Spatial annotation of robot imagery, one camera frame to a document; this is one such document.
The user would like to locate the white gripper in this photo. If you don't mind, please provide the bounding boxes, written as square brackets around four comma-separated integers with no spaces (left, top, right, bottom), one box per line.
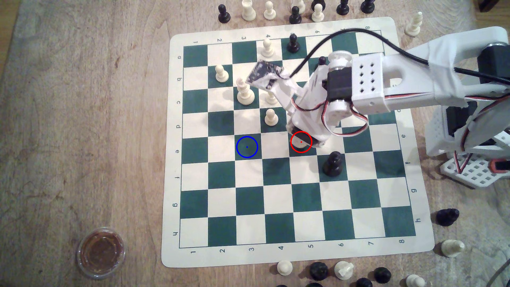
[286,65,356,149]

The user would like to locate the green and white chess mat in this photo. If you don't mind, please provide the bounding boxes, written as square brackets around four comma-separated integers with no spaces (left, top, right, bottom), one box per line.
[161,16,435,268]

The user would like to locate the tall black queen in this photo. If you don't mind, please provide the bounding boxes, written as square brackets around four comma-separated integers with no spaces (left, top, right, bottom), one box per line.
[322,151,344,178]

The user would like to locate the tall white queen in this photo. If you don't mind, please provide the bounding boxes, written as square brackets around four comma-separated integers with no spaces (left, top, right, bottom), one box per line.
[236,77,256,106]

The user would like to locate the white rook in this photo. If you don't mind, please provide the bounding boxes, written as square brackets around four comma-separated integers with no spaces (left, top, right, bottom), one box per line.
[241,0,257,22]

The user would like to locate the white bishop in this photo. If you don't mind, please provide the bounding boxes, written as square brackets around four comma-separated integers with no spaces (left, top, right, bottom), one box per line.
[404,11,424,37]

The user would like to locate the black knight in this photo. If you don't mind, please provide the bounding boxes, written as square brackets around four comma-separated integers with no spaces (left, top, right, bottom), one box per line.
[435,208,460,227]

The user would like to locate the white knight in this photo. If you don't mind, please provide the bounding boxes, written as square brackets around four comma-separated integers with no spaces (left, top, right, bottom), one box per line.
[441,239,465,258]

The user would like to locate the clear lidded cup brown liquid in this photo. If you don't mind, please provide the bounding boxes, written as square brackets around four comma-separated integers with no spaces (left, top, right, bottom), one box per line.
[76,227,126,279]

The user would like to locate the tape-wrapped camera on white bracket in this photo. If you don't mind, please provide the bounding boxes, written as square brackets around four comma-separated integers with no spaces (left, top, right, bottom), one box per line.
[246,60,300,114]

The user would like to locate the black camera cable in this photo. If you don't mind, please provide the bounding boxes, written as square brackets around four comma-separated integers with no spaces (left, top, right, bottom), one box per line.
[289,28,431,79]

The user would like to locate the white grid robot base plate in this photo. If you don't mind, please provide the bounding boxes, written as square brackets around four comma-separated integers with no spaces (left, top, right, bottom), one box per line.
[440,153,510,189]

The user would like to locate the grey cable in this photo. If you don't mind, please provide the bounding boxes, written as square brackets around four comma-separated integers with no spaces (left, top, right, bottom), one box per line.
[491,258,510,287]

